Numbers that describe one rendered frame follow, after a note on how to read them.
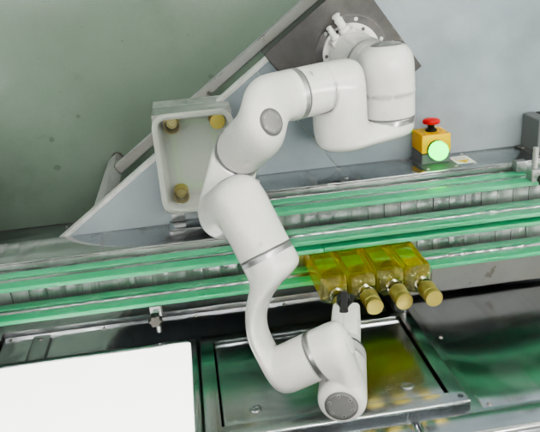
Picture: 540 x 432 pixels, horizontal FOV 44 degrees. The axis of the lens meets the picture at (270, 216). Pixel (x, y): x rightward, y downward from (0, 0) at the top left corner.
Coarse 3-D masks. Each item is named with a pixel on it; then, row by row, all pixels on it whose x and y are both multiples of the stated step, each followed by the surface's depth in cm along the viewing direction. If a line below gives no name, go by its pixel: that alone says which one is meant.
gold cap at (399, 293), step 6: (390, 288) 130; (396, 288) 128; (402, 288) 128; (390, 294) 129; (396, 294) 127; (402, 294) 126; (408, 294) 126; (396, 300) 126; (402, 300) 126; (408, 300) 126; (402, 306) 126; (408, 306) 127
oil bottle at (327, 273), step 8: (304, 256) 150; (312, 256) 142; (320, 256) 142; (328, 256) 142; (312, 264) 140; (320, 264) 138; (328, 264) 138; (336, 264) 138; (312, 272) 141; (320, 272) 135; (328, 272) 135; (336, 272) 134; (344, 272) 135; (312, 280) 142; (320, 280) 133; (328, 280) 132; (336, 280) 132; (344, 280) 132; (320, 288) 134; (328, 288) 131; (344, 288) 132; (320, 296) 135; (328, 296) 132
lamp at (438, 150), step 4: (436, 140) 151; (440, 140) 152; (432, 144) 151; (436, 144) 150; (440, 144) 149; (444, 144) 150; (428, 148) 152; (432, 148) 150; (436, 148) 150; (440, 148) 149; (444, 148) 150; (428, 152) 152; (432, 152) 150; (436, 152) 150; (440, 152) 150; (444, 152) 150; (432, 156) 151; (436, 156) 150; (440, 156) 150; (444, 156) 150
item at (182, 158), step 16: (192, 112) 140; (208, 112) 141; (224, 112) 141; (160, 128) 146; (192, 128) 149; (208, 128) 149; (224, 128) 149; (160, 144) 144; (176, 144) 149; (192, 144) 150; (208, 144) 150; (160, 160) 143; (176, 160) 151; (192, 160) 151; (208, 160) 152; (160, 176) 144; (176, 176) 152; (192, 176) 152; (160, 192) 146; (192, 192) 154; (176, 208) 148; (192, 208) 148
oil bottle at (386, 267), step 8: (360, 248) 145; (368, 248) 143; (376, 248) 143; (384, 248) 143; (368, 256) 140; (376, 256) 139; (384, 256) 139; (392, 256) 139; (376, 264) 136; (384, 264) 136; (392, 264) 135; (376, 272) 134; (384, 272) 133; (392, 272) 133; (400, 272) 133; (376, 280) 134; (384, 280) 132; (400, 280) 133; (376, 288) 135; (384, 288) 133
